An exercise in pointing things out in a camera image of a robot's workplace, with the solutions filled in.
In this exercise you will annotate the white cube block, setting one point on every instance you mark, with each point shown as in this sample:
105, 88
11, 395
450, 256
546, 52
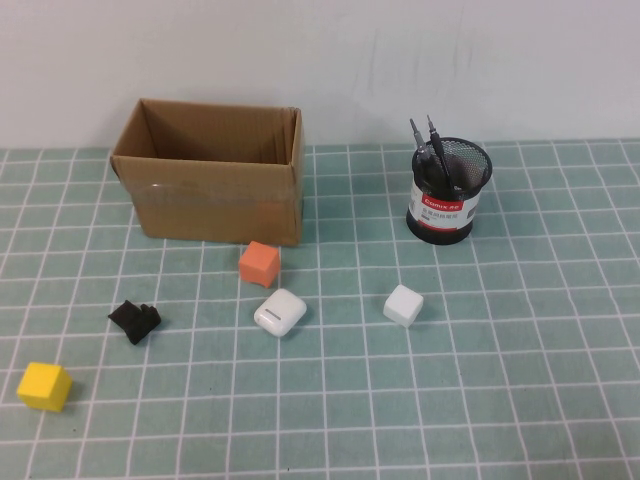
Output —
402, 306

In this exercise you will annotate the thin black flexible screwdriver shaft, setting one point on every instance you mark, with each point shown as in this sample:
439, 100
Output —
436, 140

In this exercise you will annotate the orange cube block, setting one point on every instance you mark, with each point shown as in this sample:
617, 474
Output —
256, 265

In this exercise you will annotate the white earbuds case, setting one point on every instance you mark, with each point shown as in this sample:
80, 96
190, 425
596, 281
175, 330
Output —
279, 312

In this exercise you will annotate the brown cardboard box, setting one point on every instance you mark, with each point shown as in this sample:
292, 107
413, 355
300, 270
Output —
215, 205

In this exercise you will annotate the black mesh pen holder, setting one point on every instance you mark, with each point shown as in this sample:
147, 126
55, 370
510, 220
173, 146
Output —
440, 210

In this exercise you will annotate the green white-grid tablecloth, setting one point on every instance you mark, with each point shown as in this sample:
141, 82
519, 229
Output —
525, 350

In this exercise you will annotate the yellow cube block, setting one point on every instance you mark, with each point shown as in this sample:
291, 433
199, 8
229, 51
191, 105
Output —
42, 387

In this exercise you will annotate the black plastic bracket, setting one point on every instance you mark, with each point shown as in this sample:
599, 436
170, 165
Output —
134, 322

